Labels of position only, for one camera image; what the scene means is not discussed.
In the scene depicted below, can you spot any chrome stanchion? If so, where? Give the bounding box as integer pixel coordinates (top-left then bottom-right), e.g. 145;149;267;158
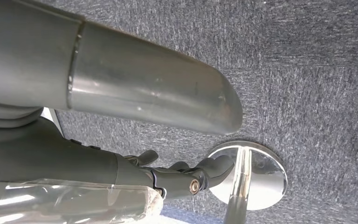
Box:
207;140;288;224

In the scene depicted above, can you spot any clear plastic film wrap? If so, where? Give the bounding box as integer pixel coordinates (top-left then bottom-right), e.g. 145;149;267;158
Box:
0;178;165;224

